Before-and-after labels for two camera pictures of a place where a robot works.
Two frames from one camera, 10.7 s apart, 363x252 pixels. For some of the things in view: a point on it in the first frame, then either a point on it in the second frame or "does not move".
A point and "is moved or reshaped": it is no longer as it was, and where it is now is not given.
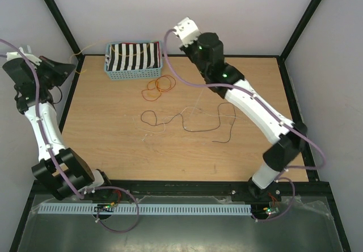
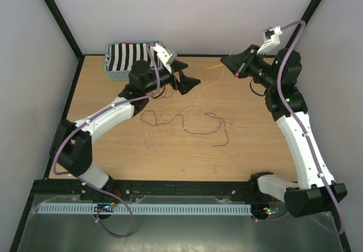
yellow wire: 112,50 is moved or reshaped
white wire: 180,114 -> 206,110
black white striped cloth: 132,55 does not move
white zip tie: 201,93 does not move
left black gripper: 63,70 -> 186,83
